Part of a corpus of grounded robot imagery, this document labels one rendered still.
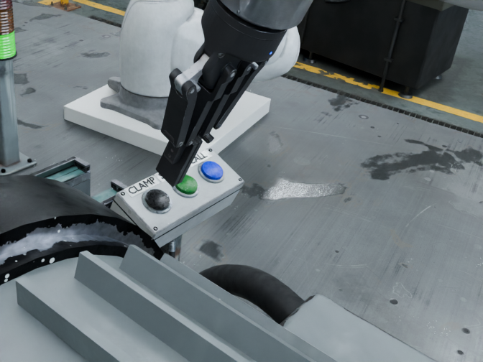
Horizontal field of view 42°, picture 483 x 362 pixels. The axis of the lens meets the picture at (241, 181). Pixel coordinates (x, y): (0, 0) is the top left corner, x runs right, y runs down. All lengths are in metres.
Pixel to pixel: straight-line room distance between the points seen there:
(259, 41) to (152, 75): 0.84
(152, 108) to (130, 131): 0.08
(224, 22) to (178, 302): 0.38
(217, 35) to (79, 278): 0.39
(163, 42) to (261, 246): 0.49
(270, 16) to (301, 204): 0.78
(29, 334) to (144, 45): 1.20
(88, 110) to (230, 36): 0.94
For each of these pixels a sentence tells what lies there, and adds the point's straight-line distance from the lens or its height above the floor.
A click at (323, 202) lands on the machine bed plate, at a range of 1.29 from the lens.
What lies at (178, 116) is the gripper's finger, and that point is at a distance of 0.61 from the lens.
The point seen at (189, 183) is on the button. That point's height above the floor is 1.07.
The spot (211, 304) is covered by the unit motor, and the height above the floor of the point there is 1.35.
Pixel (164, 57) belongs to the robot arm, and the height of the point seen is 0.99.
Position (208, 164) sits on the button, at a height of 1.08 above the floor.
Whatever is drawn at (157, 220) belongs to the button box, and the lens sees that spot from 0.74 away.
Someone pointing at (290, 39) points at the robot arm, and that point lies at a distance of 1.43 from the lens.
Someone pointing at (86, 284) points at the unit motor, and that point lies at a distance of 0.21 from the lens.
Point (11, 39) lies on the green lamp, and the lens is 1.22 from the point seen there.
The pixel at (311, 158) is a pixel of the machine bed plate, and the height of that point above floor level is 0.80.
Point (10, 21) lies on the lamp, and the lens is 1.21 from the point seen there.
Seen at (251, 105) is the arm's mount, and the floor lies 0.84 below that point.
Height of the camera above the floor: 1.49
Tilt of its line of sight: 32 degrees down
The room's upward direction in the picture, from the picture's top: 8 degrees clockwise
